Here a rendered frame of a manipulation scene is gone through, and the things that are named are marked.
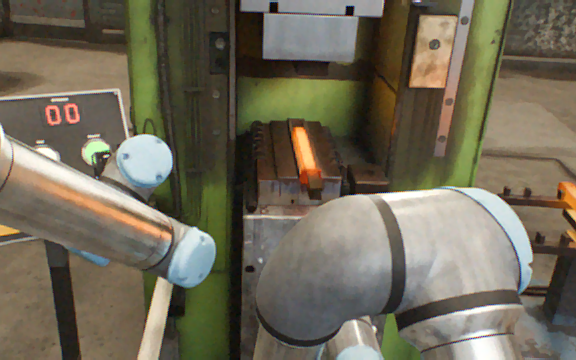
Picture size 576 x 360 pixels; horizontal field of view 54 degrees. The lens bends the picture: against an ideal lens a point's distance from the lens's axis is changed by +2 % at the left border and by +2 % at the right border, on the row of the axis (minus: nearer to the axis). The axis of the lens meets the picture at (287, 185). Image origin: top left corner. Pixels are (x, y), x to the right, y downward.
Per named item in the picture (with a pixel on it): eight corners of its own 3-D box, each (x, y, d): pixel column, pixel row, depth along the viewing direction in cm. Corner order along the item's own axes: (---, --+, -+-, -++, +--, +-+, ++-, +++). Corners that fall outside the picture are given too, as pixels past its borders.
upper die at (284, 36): (353, 62, 121) (358, 16, 117) (262, 58, 119) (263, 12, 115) (327, 28, 159) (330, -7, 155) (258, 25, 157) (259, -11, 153)
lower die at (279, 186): (338, 205, 136) (341, 174, 133) (257, 204, 134) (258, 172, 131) (318, 144, 174) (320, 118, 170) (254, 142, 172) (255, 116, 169)
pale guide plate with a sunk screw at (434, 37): (444, 88, 138) (458, 17, 130) (409, 87, 137) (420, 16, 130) (442, 86, 140) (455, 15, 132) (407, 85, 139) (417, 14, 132)
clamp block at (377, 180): (386, 206, 137) (390, 182, 134) (352, 206, 136) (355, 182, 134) (376, 185, 148) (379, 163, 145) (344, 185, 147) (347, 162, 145)
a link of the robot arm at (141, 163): (105, 169, 75) (139, 119, 78) (94, 179, 85) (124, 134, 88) (155, 200, 78) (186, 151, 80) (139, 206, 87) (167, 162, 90)
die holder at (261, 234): (379, 362, 151) (402, 218, 132) (239, 363, 148) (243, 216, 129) (345, 251, 202) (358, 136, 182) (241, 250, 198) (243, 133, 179)
